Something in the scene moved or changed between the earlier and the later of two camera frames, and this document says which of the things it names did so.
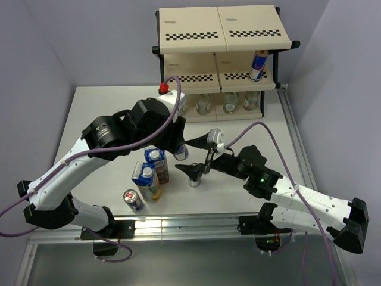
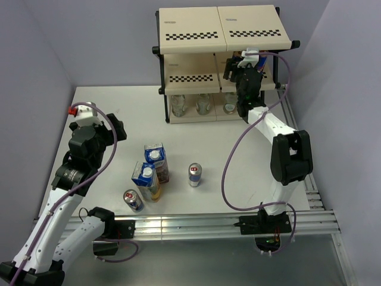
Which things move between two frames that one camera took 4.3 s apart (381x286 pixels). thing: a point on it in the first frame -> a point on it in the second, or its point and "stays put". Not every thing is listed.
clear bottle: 203,104 stays put
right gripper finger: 200,142 -> 231,65
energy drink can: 182,153 -> 237,56
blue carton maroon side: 156,155 stays put
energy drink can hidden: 258,64 stays put
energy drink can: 193,183 stays put
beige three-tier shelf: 225,58 stays put
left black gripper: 175,137 -> 109,133
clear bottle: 231,99 stays put
